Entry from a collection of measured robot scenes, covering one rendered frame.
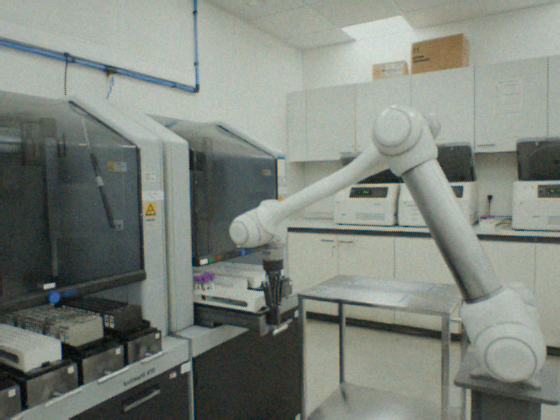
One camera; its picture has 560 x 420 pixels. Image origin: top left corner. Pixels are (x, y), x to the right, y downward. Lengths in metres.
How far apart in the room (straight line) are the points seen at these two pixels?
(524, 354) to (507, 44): 3.51
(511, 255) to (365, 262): 1.13
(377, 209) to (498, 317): 2.72
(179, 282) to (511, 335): 1.09
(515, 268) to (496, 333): 2.52
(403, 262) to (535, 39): 2.13
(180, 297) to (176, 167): 0.48
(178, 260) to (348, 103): 2.95
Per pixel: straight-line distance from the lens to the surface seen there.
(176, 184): 1.65
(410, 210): 3.76
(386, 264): 3.86
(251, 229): 1.36
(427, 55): 4.20
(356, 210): 3.90
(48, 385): 1.32
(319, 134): 4.38
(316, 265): 4.12
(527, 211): 3.64
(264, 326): 1.63
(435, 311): 1.68
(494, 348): 1.18
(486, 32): 4.47
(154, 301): 1.61
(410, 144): 1.17
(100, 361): 1.40
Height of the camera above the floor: 1.27
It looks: 3 degrees down
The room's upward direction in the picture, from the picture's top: 1 degrees counter-clockwise
